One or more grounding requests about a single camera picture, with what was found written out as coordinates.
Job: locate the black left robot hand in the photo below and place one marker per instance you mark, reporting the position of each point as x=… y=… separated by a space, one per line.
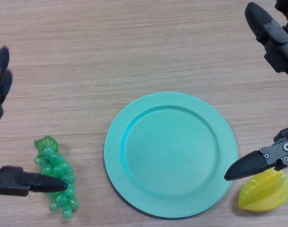
x=16 y=182

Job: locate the teal round plate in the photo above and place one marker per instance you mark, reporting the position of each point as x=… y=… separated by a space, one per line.
x=170 y=154

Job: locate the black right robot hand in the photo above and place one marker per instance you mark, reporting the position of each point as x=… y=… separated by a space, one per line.
x=276 y=42

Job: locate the yellow starfruit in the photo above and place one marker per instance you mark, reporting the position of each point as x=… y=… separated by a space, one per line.
x=264 y=192

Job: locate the green grapes bunch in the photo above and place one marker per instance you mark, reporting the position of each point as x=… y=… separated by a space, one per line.
x=56 y=170

